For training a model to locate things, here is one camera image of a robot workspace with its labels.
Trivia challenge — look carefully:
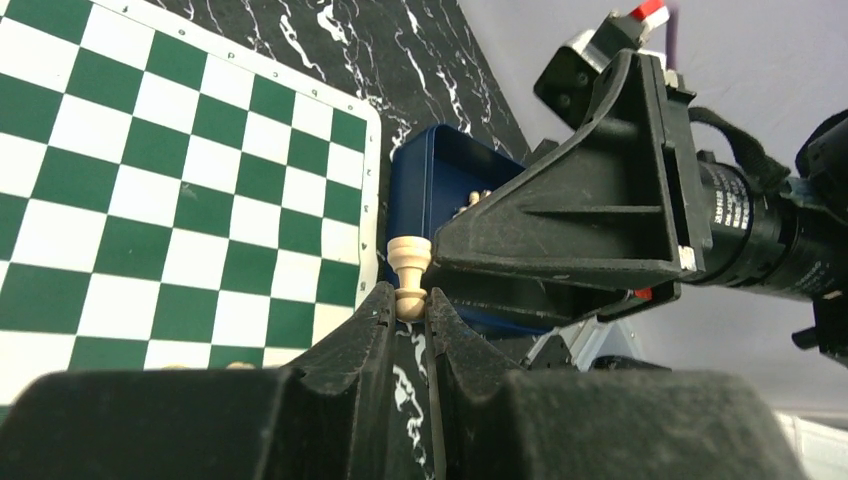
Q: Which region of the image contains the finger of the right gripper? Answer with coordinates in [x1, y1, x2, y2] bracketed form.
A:
[423, 267, 681, 332]

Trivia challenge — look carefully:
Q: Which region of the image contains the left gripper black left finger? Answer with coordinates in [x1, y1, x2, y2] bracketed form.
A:
[1, 282, 395, 479]

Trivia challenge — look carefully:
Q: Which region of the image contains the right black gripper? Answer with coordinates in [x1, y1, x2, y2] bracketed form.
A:
[433, 50, 847, 366]

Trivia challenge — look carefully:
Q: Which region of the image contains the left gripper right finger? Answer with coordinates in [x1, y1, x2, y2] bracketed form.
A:
[426, 289, 805, 479]

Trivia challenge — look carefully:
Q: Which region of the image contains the light piece passed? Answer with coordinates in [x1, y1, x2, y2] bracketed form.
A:
[387, 236, 432, 323]

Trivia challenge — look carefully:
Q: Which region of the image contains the pile of light chess pieces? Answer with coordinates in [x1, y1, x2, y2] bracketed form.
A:
[455, 190, 492, 216]

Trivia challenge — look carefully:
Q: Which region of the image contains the green white chess board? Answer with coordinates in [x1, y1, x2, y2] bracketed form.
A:
[1, 1, 381, 405]

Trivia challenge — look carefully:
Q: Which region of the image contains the dark blue tray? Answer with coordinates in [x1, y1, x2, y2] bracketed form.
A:
[386, 124, 553, 338]

